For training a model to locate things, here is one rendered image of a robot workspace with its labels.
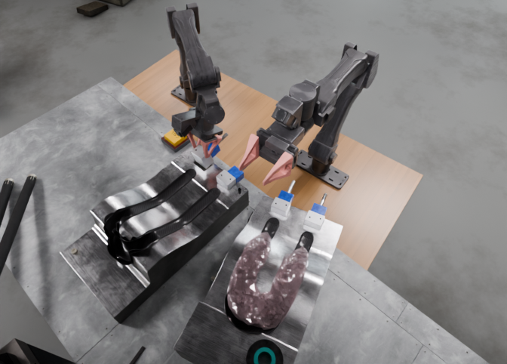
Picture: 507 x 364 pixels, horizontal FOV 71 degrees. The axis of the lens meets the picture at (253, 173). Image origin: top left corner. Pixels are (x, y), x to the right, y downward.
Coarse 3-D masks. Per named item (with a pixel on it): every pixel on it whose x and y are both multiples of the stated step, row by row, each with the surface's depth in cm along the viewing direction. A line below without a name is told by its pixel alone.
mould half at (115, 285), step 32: (192, 160) 116; (128, 192) 107; (192, 192) 109; (224, 192) 109; (96, 224) 105; (128, 224) 97; (160, 224) 100; (192, 224) 103; (224, 224) 110; (64, 256) 99; (96, 256) 99; (160, 256) 92; (192, 256) 105; (96, 288) 94; (128, 288) 94
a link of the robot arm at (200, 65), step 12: (168, 12) 102; (180, 12) 102; (192, 12) 103; (168, 24) 109; (180, 24) 100; (192, 24) 101; (180, 36) 102; (192, 36) 99; (192, 48) 97; (192, 60) 96; (204, 60) 96; (192, 72) 94; (204, 72) 95; (192, 84) 95; (204, 84) 97
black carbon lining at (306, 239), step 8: (272, 224) 107; (272, 232) 105; (304, 232) 104; (304, 240) 103; (312, 240) 103; (296, 248) 101; (224, 304) 90; (232, 320) 89; (240, 328) 88; (248, 328) 88; (256, 328) 88; (272, 328) 88
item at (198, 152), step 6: (222, 138) 115; (198, 144) 113; (210, 144) 114; (192, 150) 112; (198, 150) 111; (216, 150) 113; (198, 156) 110; (204, 156) 110; (210, 156) 112; (198, 162) 114; (204, 162) 111; (210, 162) 114
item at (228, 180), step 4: (232, 168) 112; (236, 168) 112; (244, 168) 114; (224, 172) 110; (228, 172) 110; (232, 172) 111; (236, 172) 111; (240, 172) 111; (220, 176) 109; (224, 176) 109; (228, 176) 109; (232, 176) 109; (236, 176) 110; (240, 176) 111; (220, 180) 108; (224, 180) 108; (228, 180) 108; (232, 180) 108; (236, 180) 110; (220, 184) 110; (224, 184) 108; (228, 184) 107; (232, 184) 109; (228, 188) 108
